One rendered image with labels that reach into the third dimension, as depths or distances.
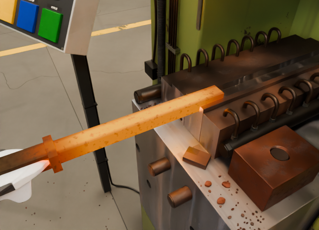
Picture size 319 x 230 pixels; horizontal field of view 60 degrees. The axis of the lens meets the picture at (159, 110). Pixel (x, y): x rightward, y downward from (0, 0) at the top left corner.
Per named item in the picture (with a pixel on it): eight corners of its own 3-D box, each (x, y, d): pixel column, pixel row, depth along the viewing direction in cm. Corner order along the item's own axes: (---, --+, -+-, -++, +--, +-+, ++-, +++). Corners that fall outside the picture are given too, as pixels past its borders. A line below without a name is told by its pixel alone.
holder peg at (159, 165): (153, 179, 55) (153, 171, 53) (147, 169, 56) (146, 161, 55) (171, 171, 56) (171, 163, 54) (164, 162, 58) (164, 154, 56)
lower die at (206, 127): (214, 159, 51) (220, 126, 45) (161, 100, 64) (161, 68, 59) (353, 91, 66) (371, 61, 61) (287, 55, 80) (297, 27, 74)
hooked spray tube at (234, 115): (232, 147, 48) (239, 120, 44) (217, 132, 51) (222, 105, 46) (237, 145, 48) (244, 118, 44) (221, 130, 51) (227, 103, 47)
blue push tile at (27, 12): (32, 32, 76) (36, 5, 74) (15, 25, 80) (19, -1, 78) (37, 33, 78) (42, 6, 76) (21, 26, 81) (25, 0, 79)
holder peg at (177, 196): (173, 211, 50) (174, 203, 48) (166, 199, 51) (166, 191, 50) (192, 201, 51) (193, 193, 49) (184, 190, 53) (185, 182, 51)
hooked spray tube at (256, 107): (252, 138, 50) (260, 110, 45) (236, 124, 52) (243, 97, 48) (256, 136, 50) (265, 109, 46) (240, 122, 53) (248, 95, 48)
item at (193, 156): (182, 160, 51) (182, 156, 50) (188, 149, 53) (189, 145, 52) (205, 170, 49) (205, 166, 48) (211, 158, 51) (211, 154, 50)
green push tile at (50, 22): (54, 43, 72) (60, 14, 70) (37, 35, 75) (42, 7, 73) (60, 43, 73) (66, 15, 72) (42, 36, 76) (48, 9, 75)
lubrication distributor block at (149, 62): (152, 80, 94) (152, 69, 91) (144, 71, 98) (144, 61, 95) (160, 78, 95) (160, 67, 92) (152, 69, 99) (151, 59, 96)
